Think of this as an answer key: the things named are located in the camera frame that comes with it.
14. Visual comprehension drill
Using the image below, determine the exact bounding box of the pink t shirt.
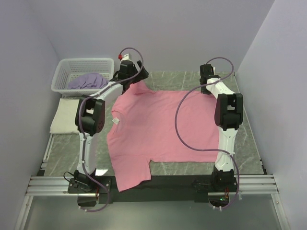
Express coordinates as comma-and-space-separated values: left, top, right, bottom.
107, 82, 219, 191

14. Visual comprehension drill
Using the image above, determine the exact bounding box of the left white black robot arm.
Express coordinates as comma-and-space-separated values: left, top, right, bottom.
73, 58, 149, 193

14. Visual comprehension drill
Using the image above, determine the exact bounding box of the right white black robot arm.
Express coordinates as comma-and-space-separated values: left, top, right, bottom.
200, 64, 243, 191

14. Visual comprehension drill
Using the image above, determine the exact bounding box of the purple t shirt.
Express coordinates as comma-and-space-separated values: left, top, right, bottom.
68, 73, 109, 90

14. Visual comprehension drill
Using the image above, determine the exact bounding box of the white plastic laundry basket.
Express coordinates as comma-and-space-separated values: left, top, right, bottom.
51, 58, 114, 97

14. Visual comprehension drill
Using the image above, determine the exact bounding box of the folded cream cloth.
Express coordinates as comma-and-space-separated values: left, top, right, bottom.
50, 98, 79, 134

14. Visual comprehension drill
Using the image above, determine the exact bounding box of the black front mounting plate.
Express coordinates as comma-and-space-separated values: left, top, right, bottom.
68, 175, 238, 207

